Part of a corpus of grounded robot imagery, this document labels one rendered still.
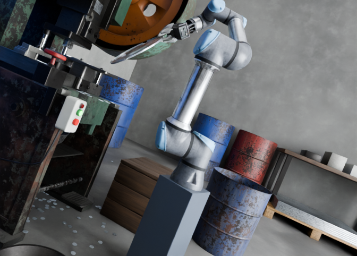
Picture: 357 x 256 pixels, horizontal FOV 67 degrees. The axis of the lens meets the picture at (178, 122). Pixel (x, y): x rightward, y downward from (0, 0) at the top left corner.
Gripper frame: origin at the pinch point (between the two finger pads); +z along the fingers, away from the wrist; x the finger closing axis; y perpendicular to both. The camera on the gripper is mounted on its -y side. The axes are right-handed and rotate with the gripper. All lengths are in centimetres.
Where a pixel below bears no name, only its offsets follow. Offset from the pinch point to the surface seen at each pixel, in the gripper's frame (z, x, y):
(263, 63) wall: -271, 132, -159
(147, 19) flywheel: -16.9, -5.1, -36.2
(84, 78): 38.9, 7.3, -12.2
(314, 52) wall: -329, 131, -107
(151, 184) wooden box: 32, 73, 3
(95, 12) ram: 19.0, -18.5, -20.9
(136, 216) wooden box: 46, 87, 2
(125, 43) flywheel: 1.2, 3.6, -38.9
